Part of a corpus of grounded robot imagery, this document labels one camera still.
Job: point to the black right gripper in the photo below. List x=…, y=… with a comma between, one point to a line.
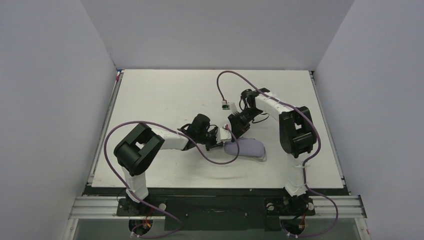
x=238, y=120

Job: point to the aluminium front mounting rail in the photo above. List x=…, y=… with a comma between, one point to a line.
x=102, y=207

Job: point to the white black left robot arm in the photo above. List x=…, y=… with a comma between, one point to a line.
x=136, y=152

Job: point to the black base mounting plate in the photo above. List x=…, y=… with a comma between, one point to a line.
x=272, y=218

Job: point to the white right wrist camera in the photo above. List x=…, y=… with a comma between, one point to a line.
x=228, y=106

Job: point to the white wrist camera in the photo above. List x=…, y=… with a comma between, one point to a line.
x=228, y=106
x=224, y=134

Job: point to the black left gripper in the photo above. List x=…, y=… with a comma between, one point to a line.
x=215, y=138

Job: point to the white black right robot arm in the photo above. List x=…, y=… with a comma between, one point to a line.
x=296, y=137

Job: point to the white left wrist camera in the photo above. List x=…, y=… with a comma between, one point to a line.
x=224, y=134

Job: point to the lavender umbrella case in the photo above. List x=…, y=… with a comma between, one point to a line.
x=246, y=147

